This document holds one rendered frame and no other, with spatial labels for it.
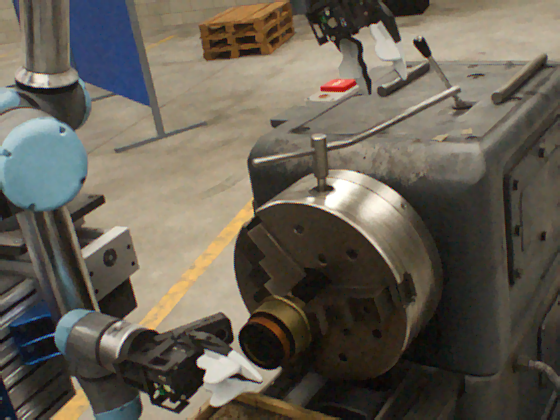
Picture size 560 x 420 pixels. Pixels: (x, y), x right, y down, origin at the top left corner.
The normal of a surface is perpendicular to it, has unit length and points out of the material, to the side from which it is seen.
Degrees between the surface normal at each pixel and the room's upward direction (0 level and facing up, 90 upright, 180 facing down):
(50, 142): 90
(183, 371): 90
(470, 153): 26
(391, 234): 50
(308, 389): 0
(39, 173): 89
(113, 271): 90
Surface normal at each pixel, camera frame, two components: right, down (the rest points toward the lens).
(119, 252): 0.90, 0.05
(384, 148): -0.36, -0.64
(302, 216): -0.52, 0.40
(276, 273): 0.54, -0.52
